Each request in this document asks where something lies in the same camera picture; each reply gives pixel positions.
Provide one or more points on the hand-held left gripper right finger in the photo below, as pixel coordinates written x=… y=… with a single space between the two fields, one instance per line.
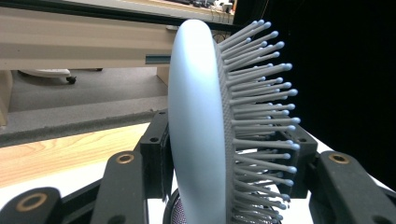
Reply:
x=303 y=161

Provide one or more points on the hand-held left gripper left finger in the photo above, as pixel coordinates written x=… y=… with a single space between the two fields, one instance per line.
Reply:
x=155 y=155

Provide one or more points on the light blue hairbrush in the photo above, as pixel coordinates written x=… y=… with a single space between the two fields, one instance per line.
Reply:
x=199 y=124

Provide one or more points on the black curtain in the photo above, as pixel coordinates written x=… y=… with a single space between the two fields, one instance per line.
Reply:
x=342 y=77

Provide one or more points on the black mesh pen holder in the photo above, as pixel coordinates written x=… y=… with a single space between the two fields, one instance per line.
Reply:
x=177 y=211

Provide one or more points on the dark green strip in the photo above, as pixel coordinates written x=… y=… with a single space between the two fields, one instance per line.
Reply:
x=157 y=59

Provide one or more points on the white office chair base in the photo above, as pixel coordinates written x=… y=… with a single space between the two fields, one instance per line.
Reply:
x=49 y=73

